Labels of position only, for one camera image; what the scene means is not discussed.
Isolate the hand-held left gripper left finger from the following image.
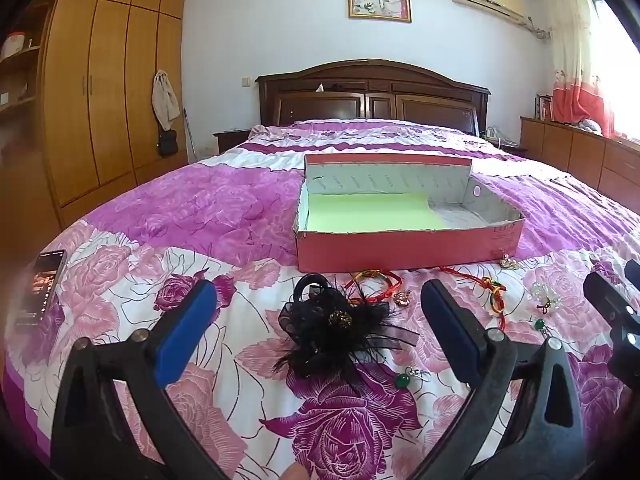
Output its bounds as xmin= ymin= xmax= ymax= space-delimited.
xmin=50 ymin=279 xmax=236 ymax=480

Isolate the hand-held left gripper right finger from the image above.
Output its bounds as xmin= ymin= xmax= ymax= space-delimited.
xmin=420 ymin=279 xmax=587 ymax=480

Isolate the clear crystal bracelet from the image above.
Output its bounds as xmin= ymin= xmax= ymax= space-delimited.
xmin=530 ymin=280 xmax=562 ymax=314

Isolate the red braided bracelet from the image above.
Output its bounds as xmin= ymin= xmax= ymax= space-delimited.
xmin=349 ymin=269 xmax=404 ymax=307
xmin=439 ymin=265 xmax=509 ymax=332

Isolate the red cardboard box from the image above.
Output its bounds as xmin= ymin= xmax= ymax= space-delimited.
xmin=292 ymin=154 xmax=526 ymax=273

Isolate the black feather hair clip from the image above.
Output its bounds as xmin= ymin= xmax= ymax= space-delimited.
xmin=272 ymin=272 xmax=418 ymax=396

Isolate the wooden low cabinet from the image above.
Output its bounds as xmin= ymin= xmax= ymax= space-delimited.
xmin=520 ymin=116 xmax=640 ymax=203

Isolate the pink floral blanket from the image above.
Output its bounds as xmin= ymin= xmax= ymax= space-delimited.
xmin=0 ymin=119 xmax=640 ymax=480

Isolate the green paper sheet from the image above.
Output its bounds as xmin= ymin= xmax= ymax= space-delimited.
xmin=302 ymin=192 xmax=446 ymax=235

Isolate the black smartphone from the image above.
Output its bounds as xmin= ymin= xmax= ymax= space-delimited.
xmin=14 ymin=249 xmax=69 ymax=332

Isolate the dark wooden nightstand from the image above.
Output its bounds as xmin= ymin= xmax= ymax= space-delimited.
xmin=480 ymin=130 xmax=529 ymax=157
xmin=212 ymin=129 xmax=252 ymax=155

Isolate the black hanging bag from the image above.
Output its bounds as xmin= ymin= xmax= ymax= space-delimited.
xmin=156 ymin=129 xmax=179 ymax=157

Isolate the white stick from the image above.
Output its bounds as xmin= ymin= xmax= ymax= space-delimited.
xmin=183 ymin=106 xmax=196 ymax=158

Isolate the pink and white curtain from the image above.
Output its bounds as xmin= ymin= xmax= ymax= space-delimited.
xmin=546 ymin=0 xmax=617 ymax=137

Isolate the beige hanging bag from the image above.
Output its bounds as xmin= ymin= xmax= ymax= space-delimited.
xmin=151 ymin=69 xmax=181 ymax=131

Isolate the dark wooden headboard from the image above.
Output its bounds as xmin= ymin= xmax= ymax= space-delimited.
xmin=255 ymin=59 xmax=492 ymax=137

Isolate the wooden wardrobe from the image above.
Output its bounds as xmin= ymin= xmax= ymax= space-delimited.
xmin=39 ymin=0 xmax=190 ymax=231

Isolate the wooden shelf unit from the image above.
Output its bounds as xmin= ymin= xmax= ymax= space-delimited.
xmin=0 ymin=7 xmax=48 ymax=166

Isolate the white storage container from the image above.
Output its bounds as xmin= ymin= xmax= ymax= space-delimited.
xmin=0 ymin=31 xmax=28 ymax=60

